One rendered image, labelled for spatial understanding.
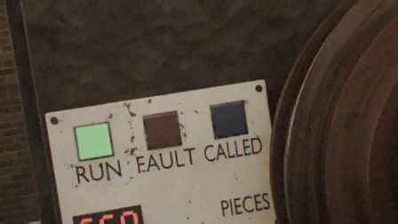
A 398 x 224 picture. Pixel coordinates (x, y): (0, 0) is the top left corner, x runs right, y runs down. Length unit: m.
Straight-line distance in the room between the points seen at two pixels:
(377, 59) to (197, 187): 0.26
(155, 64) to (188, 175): 0.14
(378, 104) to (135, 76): 0.29
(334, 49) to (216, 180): 0.22
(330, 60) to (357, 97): 0.05
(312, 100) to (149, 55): 0.22
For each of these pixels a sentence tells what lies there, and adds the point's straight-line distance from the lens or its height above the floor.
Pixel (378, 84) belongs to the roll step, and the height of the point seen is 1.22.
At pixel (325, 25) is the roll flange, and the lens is 0.75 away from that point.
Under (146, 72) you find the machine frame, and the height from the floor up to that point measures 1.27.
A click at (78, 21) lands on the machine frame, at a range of 0.80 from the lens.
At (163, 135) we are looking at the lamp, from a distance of 0.78.
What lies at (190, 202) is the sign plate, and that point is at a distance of 0.79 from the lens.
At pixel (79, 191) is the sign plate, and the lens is 0.79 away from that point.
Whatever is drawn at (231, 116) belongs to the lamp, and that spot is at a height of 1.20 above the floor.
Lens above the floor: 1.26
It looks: 3 degrees down
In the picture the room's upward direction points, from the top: 9 degrees counter-clockwise
